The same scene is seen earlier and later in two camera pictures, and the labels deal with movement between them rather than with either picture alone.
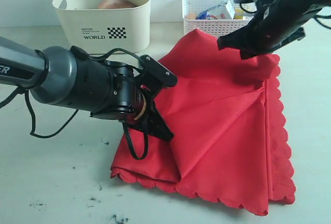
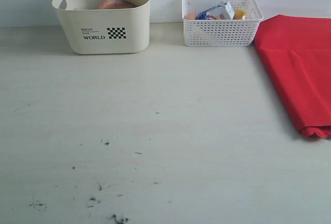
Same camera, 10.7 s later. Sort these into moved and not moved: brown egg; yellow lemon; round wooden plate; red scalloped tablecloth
Moved: red scalloped tablecloth
Not moved: brown egg; round wooden plate; yellow lemon
